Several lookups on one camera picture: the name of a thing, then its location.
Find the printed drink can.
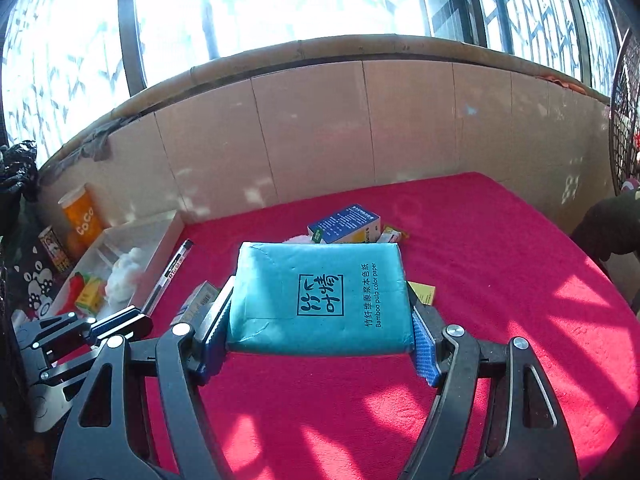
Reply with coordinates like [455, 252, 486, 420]
[39, 226, 73, 276]

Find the red strawberry toy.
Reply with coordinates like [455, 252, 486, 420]
[64, 271, 88, 303]

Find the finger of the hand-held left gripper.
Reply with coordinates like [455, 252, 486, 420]
[14, 306, 141, 356]
[27, 315, 155, 401]

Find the red tablecloth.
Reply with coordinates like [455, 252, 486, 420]
[142, 171, 640, 480]

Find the black plastic bag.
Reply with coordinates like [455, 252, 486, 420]
[0, 141, 40, 241]

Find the window with metal grille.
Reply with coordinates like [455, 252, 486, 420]
[0, 0, 631, 161]

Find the green snack packet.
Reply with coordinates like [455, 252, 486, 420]
[75, 272, 108, 318]

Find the white tray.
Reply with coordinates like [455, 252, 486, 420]
[47, 210, 187, 321]

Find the blue white yellow medicine box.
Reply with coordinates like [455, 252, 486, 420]
[307, 204, 382, 245]

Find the teal tissue pack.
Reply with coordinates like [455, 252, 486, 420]
[226, 241, 417, 358]

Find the small grey box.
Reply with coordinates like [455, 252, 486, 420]
[170, 281, 221, 326]

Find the grey cloth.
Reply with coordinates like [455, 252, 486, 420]
[65, 119, 126, 162]

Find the black pen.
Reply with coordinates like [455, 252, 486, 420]
[142, 239, 195, 317]

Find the white cotton wad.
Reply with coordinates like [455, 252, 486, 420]
[102, 246, 153, 303]

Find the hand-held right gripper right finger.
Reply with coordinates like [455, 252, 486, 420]
[400, 294, 576, 480]

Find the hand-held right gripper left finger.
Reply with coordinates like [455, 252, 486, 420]
[52, 276, 237, 480]

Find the yellow card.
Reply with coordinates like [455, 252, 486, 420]
[406, 280, 437, 308]

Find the black wire mesh rack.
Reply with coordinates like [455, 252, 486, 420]
[610, 30, 640, 196]

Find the black cat print cloth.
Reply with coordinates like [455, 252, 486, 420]
[10, 220, 66, 321]

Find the orange paper cup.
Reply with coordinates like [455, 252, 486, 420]
[57, 183, 108, 256]

